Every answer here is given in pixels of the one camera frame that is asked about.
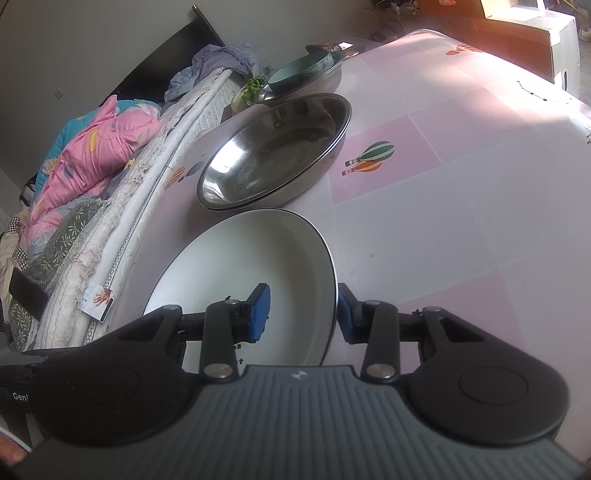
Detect pink quilt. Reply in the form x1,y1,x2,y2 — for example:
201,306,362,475
23,95,163,241

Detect lilac blue clothes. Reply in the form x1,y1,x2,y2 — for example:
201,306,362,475
164,41,257,103

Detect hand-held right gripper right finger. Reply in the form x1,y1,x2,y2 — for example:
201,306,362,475
337,282,485,381

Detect green leaf patterned blanket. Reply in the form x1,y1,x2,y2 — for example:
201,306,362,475
9,198,110,343

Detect large orange cardboard box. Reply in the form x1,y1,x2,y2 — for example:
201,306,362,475
471,14,581,85

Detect checked cloth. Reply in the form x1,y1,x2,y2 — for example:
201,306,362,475
0,215,34,297

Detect white quilted mattress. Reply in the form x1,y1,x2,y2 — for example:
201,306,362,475
23,69,246,348

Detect napa cabbage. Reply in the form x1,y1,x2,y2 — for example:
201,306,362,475
231,76,268,114

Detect dark headboard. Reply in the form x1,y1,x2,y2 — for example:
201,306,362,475
111,4,227,100

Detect shallow steel plate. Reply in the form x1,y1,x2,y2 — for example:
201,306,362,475
198,92,352,206
201,121,350,213

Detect deep steel bowl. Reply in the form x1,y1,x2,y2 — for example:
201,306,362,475
256,52,344,102

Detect white ceramic bowl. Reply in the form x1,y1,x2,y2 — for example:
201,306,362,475
142,209,339,368

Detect black phone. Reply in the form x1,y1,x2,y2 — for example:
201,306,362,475
8,267,49,320

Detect teal ceramic bowl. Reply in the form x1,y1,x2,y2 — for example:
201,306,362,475
267,51,334,91

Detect mattress label tag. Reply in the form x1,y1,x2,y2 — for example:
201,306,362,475
82,284,115,322

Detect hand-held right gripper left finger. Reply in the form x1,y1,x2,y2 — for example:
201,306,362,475
115,282,272,381

